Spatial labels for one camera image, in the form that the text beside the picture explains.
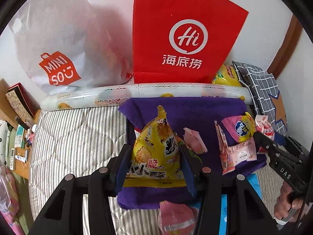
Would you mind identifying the blue box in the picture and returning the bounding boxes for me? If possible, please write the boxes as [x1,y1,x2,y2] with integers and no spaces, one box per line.
[220,173,263,235]

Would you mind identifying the white plastic shopping bag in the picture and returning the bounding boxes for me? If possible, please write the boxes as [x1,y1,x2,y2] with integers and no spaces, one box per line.
[7,0,134,95]

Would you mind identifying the white teal box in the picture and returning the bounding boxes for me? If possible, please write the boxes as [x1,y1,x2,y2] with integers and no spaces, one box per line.
[15,127,27,150]

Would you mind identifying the white dotted cloth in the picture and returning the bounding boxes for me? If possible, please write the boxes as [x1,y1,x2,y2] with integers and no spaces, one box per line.
[0,120,13,162]

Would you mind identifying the yellow cracker packet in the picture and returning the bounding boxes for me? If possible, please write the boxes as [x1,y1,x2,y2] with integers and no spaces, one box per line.
[122,105,187,188]

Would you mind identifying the grey checked star fabric bag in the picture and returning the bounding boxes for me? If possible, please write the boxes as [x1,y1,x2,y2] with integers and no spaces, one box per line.
[231,61,290,137]

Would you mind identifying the small pink packet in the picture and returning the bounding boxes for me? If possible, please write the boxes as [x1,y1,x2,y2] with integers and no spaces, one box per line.
[183,127,208,155]

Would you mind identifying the purple cloth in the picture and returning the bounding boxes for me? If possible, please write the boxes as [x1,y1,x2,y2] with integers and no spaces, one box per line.
[117,97,267,210]

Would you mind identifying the person's right hand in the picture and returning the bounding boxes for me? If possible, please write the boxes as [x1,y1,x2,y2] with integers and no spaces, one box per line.
[274,183,305,223]

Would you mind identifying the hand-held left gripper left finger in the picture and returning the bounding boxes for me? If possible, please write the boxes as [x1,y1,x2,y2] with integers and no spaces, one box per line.
[32,124,137,235]

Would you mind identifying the striped bed sheet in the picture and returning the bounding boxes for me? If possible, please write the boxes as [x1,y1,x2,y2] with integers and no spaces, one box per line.
[29,103,301,235]

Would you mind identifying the wooden bedside desk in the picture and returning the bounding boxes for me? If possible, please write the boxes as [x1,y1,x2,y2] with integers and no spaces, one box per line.
[0,78,42,184]

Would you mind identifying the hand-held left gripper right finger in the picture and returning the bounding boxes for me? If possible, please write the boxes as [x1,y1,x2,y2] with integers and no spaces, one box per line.
[181,144,279,235]

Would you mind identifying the pink printed cloth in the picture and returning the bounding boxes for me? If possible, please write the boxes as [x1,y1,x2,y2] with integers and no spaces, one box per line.
[0,165,22,235]

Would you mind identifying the yellow chip bag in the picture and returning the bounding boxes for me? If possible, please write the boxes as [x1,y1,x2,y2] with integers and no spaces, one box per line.
[211,64,242,87]

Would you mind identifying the long pink printed packet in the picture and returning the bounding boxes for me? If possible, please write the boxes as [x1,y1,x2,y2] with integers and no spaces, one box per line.
[214,120,236,175]

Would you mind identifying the red paper bag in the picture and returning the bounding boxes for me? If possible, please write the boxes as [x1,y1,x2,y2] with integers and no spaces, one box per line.
[132,0,249,85]

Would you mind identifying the red and white snack packet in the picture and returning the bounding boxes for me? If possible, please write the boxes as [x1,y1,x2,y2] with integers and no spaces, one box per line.
[255,115,276,141]

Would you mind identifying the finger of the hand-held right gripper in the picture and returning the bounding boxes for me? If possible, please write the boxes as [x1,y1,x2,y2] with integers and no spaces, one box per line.
[253,132,278,158]

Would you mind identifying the white remote control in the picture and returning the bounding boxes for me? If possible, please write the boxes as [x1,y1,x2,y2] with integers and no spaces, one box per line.
[10,148,18,169]

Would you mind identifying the rolled printed plastic sheet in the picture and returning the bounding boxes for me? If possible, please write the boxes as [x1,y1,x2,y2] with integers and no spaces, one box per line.
[40,83,253,110]

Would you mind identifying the wooden door frame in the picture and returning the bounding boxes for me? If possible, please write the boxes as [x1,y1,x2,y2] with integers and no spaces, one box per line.
[266,13,305,75]

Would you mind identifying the yellow and pink snack packet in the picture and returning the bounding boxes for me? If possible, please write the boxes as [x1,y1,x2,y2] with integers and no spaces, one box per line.
[221,112,258,144]

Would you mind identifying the pale pink flat packet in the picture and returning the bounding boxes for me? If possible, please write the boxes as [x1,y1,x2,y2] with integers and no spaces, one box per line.
[227,139,257,163]

